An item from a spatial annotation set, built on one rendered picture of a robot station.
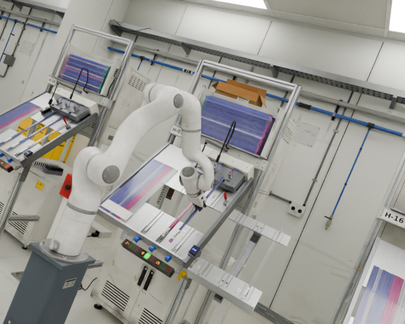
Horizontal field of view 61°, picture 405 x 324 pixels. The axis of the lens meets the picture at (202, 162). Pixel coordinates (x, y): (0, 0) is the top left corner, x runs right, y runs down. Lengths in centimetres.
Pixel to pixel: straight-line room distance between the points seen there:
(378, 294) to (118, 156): 134
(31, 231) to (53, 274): 166
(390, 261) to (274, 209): 183
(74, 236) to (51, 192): 160
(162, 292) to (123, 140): 121
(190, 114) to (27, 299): 97
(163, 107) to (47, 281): 78
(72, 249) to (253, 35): 339
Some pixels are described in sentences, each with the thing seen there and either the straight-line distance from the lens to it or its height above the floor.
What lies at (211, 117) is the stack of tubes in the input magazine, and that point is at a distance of 236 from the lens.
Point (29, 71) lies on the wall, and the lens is 642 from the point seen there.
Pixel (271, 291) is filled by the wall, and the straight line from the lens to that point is 375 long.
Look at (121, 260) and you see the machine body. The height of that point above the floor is 40.
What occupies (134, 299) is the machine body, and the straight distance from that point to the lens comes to 242.
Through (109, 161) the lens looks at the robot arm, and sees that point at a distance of 131.
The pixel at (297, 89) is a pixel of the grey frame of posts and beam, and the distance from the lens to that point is 230.
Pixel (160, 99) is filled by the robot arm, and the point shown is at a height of 140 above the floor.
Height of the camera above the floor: 127
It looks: 1 degrees down
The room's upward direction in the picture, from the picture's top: 23 degrees clockwise
